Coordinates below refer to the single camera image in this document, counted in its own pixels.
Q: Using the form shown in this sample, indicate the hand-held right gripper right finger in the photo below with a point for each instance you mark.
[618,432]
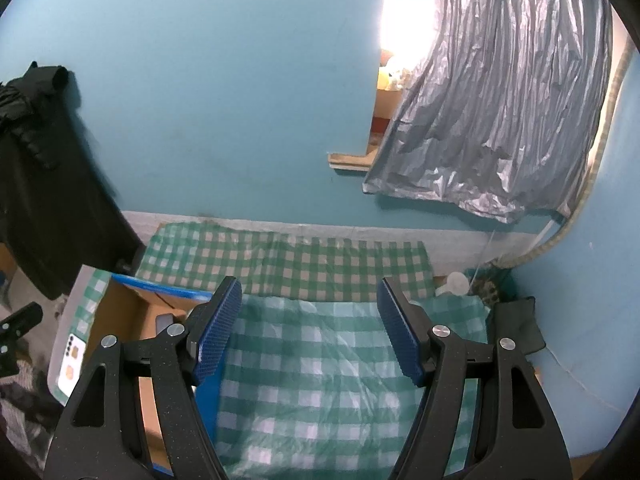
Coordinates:
[402,335]

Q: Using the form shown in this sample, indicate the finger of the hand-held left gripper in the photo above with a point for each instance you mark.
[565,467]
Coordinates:
[25,317]

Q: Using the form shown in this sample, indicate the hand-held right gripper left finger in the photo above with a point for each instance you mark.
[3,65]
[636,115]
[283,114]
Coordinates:
[220,330]

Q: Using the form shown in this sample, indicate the blue-edged cardboard box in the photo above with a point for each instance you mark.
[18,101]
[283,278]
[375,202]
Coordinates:
[125,310]

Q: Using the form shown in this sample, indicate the white printed card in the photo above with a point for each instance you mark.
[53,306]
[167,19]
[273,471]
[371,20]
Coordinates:
[70,365]

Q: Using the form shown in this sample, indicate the white cup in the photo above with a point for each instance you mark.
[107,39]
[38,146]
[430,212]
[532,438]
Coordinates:
[452,284]

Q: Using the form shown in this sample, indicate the teal checkered cloth with plastic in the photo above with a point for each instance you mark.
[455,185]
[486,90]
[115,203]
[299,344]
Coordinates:
[325,360]

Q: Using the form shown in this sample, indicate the grey striped cloth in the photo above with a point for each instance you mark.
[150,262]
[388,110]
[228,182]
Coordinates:
[25,410]

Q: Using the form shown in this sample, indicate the dark patterned cloth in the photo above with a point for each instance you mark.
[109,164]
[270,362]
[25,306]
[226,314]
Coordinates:
[492,287]

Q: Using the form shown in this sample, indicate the dark green checkered cloth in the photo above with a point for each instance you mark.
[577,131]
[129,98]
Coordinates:
[300,265]

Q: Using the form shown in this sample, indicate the black cushion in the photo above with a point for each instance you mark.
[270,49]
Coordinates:
[520,325]

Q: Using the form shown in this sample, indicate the black hanging garment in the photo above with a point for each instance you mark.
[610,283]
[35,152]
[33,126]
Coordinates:
[50,200]

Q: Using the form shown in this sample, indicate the wooden ledge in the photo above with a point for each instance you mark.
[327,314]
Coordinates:
[350,162]

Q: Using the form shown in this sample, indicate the silver crinkled curtain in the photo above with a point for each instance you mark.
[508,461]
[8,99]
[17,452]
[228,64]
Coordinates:
[500,110]

